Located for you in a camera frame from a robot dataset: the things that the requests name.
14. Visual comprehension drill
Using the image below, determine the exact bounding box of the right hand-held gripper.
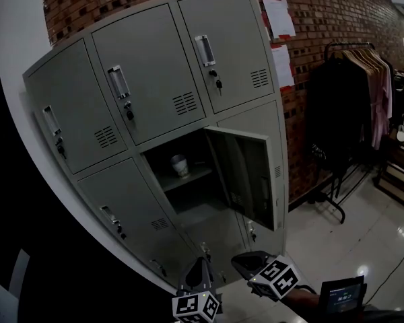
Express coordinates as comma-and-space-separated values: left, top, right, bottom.
231, 250, 302, 303

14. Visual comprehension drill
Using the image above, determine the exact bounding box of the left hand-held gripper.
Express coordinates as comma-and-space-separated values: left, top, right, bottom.
172, 256, 223, 323

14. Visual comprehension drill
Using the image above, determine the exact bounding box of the white cup item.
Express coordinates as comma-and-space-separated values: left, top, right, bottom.
170, 154, 191, 180

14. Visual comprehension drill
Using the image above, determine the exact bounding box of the grey metal locker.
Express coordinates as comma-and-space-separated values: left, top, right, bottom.
22, 0, 287, 291

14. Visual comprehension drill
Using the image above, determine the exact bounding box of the person's right forearm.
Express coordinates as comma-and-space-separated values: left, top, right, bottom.
282, 286, 324, 317

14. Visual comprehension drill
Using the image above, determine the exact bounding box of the open grey locker door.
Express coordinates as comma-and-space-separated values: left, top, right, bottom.
203, 125, 278, 232

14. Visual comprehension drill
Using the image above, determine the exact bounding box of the black phone with lit screen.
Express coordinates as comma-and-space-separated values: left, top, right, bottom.
319, 275, 368, 316

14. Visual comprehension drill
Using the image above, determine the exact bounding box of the black metal clothes rack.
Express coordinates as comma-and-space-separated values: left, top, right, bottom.
323, 41, 391, 225

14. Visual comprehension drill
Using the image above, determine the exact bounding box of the dark wooden shelf unit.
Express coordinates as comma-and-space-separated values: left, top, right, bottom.
372, 135, 404, 211

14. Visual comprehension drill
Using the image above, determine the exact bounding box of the black hanging coat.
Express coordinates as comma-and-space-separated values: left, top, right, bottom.
305, 54, 373, 196

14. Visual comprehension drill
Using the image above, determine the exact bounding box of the pink hanging garment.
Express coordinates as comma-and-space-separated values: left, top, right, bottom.
369, 65, 394, 151

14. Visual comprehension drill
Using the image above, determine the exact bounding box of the white paper sheet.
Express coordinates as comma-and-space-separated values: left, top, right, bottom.
262, 0, 297, 40
271, 44, 296, 88

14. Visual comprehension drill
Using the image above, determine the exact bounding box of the row of wooden hangers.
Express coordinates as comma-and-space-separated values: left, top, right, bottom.
338, 47, 391, 77

